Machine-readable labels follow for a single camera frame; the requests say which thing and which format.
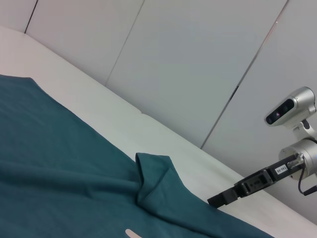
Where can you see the teal T-shirt with beige print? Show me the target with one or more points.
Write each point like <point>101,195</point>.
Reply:
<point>62,161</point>

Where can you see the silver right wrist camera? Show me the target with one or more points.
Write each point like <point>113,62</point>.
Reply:
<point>297,104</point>

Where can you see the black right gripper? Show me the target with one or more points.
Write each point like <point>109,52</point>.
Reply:
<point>262,179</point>

